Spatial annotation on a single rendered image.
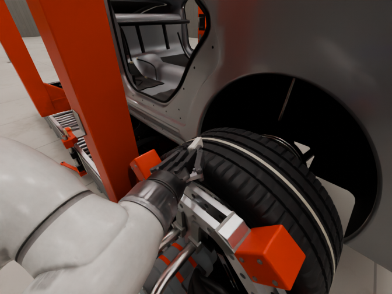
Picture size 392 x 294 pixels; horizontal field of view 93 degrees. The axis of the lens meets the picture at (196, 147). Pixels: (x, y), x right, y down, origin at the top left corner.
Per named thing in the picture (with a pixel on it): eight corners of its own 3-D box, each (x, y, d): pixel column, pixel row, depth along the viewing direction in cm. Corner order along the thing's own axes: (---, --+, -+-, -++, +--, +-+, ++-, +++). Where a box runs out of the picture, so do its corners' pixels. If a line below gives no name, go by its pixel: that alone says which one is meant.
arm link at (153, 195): (171, 247, 29) (186, 218, 34) (154, 202, 25) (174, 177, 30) (126, 237, 32) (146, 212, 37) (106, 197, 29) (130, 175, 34)
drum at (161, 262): (218, 270, 62) (221, 249, 54) (168, 333, 50) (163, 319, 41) (189, 241, 70) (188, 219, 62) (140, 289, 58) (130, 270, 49)
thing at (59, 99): (101, 101, 250) (93, 74, 230) (57, 113, 220) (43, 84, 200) (95, 98, 260) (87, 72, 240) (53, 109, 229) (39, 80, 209)
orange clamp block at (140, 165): (168, 172, 59) (154, 147, 59) (148, 185, 55) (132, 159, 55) (161, 175, 65) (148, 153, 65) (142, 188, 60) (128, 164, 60)
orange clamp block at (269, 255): (270, 254, 40) (307, 255, 33) (252, 284, 36) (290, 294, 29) (251, 227, 41) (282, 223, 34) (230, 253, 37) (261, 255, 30)
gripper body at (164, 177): (144, 210, 37) (167, 182, 44) (183, 216, 33) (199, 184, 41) (132, 179, 34) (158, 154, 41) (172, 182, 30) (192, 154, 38)
